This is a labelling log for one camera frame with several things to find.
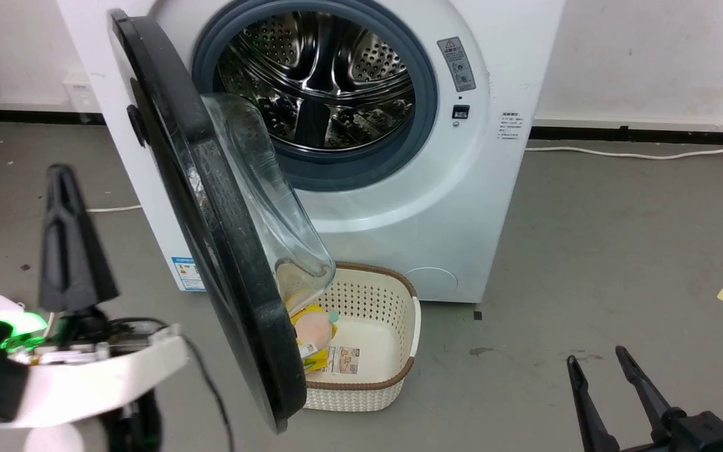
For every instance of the small black text sticker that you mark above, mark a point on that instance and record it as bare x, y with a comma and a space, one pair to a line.
511, 125

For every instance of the black round glass washer door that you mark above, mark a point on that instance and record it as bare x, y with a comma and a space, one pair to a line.
223, 251

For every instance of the blue energy label sticker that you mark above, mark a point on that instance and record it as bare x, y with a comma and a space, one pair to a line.
187, 275

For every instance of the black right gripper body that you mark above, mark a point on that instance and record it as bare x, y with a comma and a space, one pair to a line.
700, 434

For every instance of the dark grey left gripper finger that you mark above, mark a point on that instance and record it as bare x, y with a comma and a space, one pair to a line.
73, 251

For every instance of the black door latch socket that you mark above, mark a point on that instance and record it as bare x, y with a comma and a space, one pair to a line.
460, 112

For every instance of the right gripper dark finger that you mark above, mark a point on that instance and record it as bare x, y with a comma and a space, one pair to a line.
587, 408
644, 392

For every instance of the white wall socket plate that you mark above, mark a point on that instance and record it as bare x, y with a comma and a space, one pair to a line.
79, 93

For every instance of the printed paper label card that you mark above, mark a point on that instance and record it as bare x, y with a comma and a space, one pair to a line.
344, 360

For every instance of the white green left gripper body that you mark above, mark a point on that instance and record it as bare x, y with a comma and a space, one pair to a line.
98, 376

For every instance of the grey-blue rubber door gasket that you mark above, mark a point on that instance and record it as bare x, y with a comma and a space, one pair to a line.
425, 119

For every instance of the stainless steel washer drum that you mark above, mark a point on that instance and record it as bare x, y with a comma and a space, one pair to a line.
324, 75

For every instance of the grey warning sticker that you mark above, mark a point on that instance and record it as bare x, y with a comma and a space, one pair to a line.
457, 63

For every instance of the cream woven plastic laundry basket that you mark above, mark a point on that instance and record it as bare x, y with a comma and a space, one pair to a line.
377, 301

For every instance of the round white filter cover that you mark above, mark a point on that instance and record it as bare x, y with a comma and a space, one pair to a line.
432, 284

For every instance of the white front-load washing machine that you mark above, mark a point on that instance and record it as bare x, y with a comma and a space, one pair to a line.
499, 56

